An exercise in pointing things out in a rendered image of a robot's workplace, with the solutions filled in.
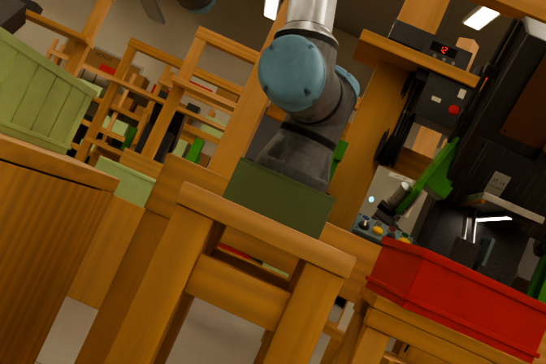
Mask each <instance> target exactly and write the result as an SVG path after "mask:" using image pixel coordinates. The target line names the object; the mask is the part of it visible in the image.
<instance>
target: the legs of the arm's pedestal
mask: <svg viewBox="0 0 546 364"><path fill-rule="evenodd" d="M226 227H227V225H225V224H223V223H220V222H218V221H216V220H214V219H211V218H209V217H207V216H205V215H203V214H200V213H198V212H196V211H194V210H191V209H189V208H187V207H185V206H182V205H180V204H177V205H176V207H175V209H174V211H173V213H172V216H171V218H170V220H169V222H168V224H167V227H166V229H165V231H164V233H163V235H162V238H161V240H160V241H159V243H158V247H157V249H156V250H155V252H154V256H153V257H152V259H151V261H150V263H149V266H148V268H147V270H146V272H145V275H144V277H143V279H142V281H141V284H140V286H139V288H138V289H137V291H136V295H135V297H134V298H133V300H132V304H131V305H130V307H129V309H128V312H127V314H126V316H125V318H124V320H123V322H122V325H121V327H120V329H119V331H118V334H117V336H116V337H115V340H114V342H113V345H112V346H111V348H110V351H109V353H108V355H107V357H106V360H105V361H104V364H165V363H166V360H167V358H168V356H169V353H170V352H171V349H172V347H173V344H174V343H175V341H176V338H177V336H178V334H179V332H180V329H181V327H182V325H183V323H184V320H185V318H186V316H187V314H188V312H189V309H190V307H191V305H192V303H193V300H194V298H195V297H197V298H199V299H201V300H203V301H206V302H208V303H210V304H211V305H214V306H217V307H219V308H220V309H223V310H226V311H227V312H229V313H232V314H234V315H236V316H238V317H240V318H243V319H245V320H247V321H249V322H251V323H254V324H256V325H258V326H259V327H263V328H265V329H267V333H266V335H265V337H264V340H263V342H262V345H261V347H260V349H259V350H258V354H257V356H256V358H255V360H254V362H253V364H308V363H309V361H310V358H311V356H312V353H313V352H314V348H315V346H316V344H317V342H318V340H319V337H320V335H321V333H322V330H323V328H324V325H325V323H326V321H327V318H328V316H329V314H330V312H331V310H332V307H333V305H334V302H335V300H336V297H337V295H338V293H339V291H340V288H341V285H342V284H343V282H344V279H343V278H342V277H340V276H338V275H336V274H333V273H331V272H330V271H326V270H324V269H323V268H321V267H319V266H315V265H314V264H312V263H309V262H307V261H305V260H303V259H300V258H299V259H298V262H297V264H296V267H295V269H294V271H293V273H292V276H291V278H290V280H289V281H288V280H286V279H284V278H282V277H279V276H277V275H275V274H273V273H270V272H269V271H266V270H263V269H262V268H260V267H258V266H255V265H253V264H251V263H249V262H246V261H244V260H242V259H240V258H237V257H235V256H233V255H231V254H229V253H226V252H224V251H222V250H220V249H217V247H218V245H219V242H220V241H221V238H222V236H223V234H224V231H225V229H226Z"/></svg>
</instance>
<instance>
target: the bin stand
mask: <svg viewBox="0 0 546 364"><path fill-rule="evenodd" d="M353 309H354V312H353V316H352V318H351V319H350V322H349V325H348V327H347V329H346V331H345V334H344V337H343V339H342V341H341V343H340V346H339V348H338V350H337V352H336V355H335V357H334V360H333V362H332V364H379V363H380V361H381V358H382V356H383V355H384V351H385V349H386V347H387V345H388V342H389V339H390V336H391V337H392V338H395V339H397V340H399V341H401V342H404V343H406V344H408V345H410V346H413V347H415V348H416V349H419V350H422V351H423V352H425V353H428V354H430V355H432V356H434V357H436V358H439V359H441V360H443V361H445V362H447V363H450V364H530V363H529V362H525V361H523V360H522V359H520V358H517V357H515V356H512V355H510V354H508V353H505V352H503V351H501V350H499V349H496V348H494V347H492V346H490V345H488V344H484V343H483V342H481V341H478V340H476V339H474V338H471V337H469V336H467V335H464V334H462V333H460V332H458V331H455V330H453V329H451V328H449V327H446V326H444V325H442V324H440V323H437V322H435V321H432V320H430V319H429V318H425V317H423V316H422V315H420V314H416V313H414V312H412V311H410V310H407V309H405V308H403V307H401V306H399V305H397V304H396V303H394V302H392V301H389V300H388V299H387V298H385V297H382V296H380V295H379V294H378V293H376V292H373V291H372V290H370V289H368V288H366V286H365V285H362V288H361V290H360V293H359V295H358V296H357V300H356V301H355V304H354V306H353Z"/></svg>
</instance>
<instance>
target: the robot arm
mask: <svg viewBox="0 0 546 364"><path fill-rule="evenodd" d="M176 1H178V2H179V4H180V5H181V6H182V7H183V8H185V9H186V10H188V11H190V12H191V13H193V14H195V15H202V14H205V13H206V12H208V11H209V10H210V9H211V7H213V6H214V4H215V0H176ZM336 4H337V0H289V3H288V11H287V15H286V20H285V25H284V27H282V28H281V29H279V30H278V31H276V32H275V35H274V40H273V41H272V42H271V44H270V45H269V47H266V49H265V50H264V51H263V52H262V55H261V58H260V59H259V63H258V80H259V83H260V85H261V87H262V90H263V91H264V93H265V94H266V95H267V97H268V98H269V99H270V101H271V102H272V103H273V104H274V105H276V106H277V107H279V108H280V109H282V110H283V111H284V112H285V113H286V115H285V116H284V120H283V122H282V124H281V125H280V128H279V131H278V132H277V134H276V135H275V136H274V137H273V138H272V139H271V141H270V142H269V143H268V144H267V145H266V146H265V148H264V149H263V150H262V151H261V152H260V153H259V154H258V156H257V157H256V159H255V163H257V164H259V165H261V166H264V167H266V168H269V169H271V170H272V171H276V172H278V173H280V174H281V175H284V176H287V177H288V178H291V179H293V180H295V181H298V182H300V183H302V184H305V185H307V186H309V187H311V188H313V189H316V190H318V191H320V192H322V193H326V192H327V189H328V186H329V180H330V171H331V163H332V155H333V154H334V151H335V149H336V147H337V144H338V142H339V140H340V137H341V135H342V133H343V131H344V129H345V126H346V124H347V122H348V120H349V116H350V115H351V113H352V111H353V108H354V107H355V106H356V104H357V102H358V95H359V93H360V86H359V83H358V81H357V80H356V79H355V77H354V76H353V75H352V74H350V73H348V72H347V71H346V70H345V69H344V68H342V67H340V66H338V65H336V56H337V50H338V41H337V40H336V39H335V38H334V37H333V36H332V28H333V23H334V18H335V13H336Z"/></svg>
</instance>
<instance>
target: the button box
mask: <svg viewBox="0 0 546 364"><path fill-rule="evenodd" d="M363 215H365V214H361V213H357V216H356V218H355V220H354V221H353V224H352V226H351V228H350V229H349V232H351V233H353V234H354V235H357V236H360V237H361V238H364V239H366V240H368V241H371V242H373V243H375V244H377V245H380V246H382V247H383V244H381V243H380V241H381V240H382V238H383V236H386V235H387V233H389V232H391V233H393V234H395V235H396V240H399V239H400V238H402V237H404V236H402V235H401V233H402V232H401V231H399V230H397V229H396V231H395V232H392V231H390V230H389V229H388V227H391V226H388V225H386V224H384V223H383V226H379V225H377V224H376V223H375V221H379V220H375V219H372V218H370V217H369V216H368V217H369V218H370V220H367V222H368V223H369V224H370V227H369V228H368V229H364V228H362V227H360V226H359V223H360V221H362V220H365V219H364V218H363V217H362V216H363ZM381 223H382V222H381ZM374 227H380V228H381V229H382V230H383V233H382V234H381V235H377V234H375V233H374V232H373V228H374ZM407 234H408V233H407ZM408 235H409V234H408ZM404 238H406V239H407V240H409V242H410V244H412V243H413V237H412V236H411V235H409V237H408V238H407V237H404Z"/></svg>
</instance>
